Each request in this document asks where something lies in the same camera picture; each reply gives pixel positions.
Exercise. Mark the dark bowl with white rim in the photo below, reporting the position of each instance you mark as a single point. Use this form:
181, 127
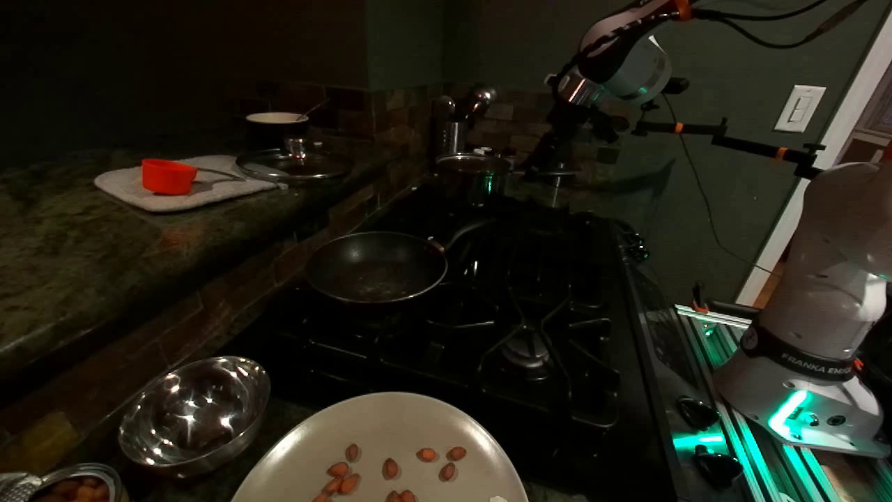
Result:
278, 127

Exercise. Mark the white cutting board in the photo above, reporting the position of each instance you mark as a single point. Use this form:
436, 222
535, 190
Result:
183, 187

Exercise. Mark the white wall outlet plate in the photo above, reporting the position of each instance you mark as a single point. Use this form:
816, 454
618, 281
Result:
799, 107

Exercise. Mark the red measuring cup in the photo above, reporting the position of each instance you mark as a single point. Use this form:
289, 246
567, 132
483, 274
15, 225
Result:
169, 175

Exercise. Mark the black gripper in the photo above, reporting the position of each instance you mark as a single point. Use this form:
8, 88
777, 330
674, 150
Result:
569, 116

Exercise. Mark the open tin can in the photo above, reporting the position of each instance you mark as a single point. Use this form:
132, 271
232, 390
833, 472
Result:
72, 484

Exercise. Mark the black frying pan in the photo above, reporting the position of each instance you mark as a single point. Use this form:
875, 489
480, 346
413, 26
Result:
377, 270

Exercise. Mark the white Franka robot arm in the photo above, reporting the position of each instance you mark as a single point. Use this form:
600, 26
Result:
825, 298

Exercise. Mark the stainless steel pot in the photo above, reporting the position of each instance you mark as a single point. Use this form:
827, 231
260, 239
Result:
472, 176

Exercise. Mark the white plate with nuts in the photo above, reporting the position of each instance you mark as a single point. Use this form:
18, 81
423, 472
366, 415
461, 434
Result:
392, 451

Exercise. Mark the stainless steel mixing bowl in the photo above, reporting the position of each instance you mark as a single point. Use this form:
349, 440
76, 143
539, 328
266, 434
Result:
197, 415

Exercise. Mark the green-lit aluminium robot cart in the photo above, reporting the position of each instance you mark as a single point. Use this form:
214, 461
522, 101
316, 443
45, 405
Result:
742, 408

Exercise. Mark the black gas stove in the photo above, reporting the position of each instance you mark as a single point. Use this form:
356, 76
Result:
491, 326

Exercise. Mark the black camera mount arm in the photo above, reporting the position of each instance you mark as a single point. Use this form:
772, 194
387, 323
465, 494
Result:
734, 141

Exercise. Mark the glass pot lid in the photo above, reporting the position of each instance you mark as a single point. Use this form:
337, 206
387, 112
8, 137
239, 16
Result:
291, 162

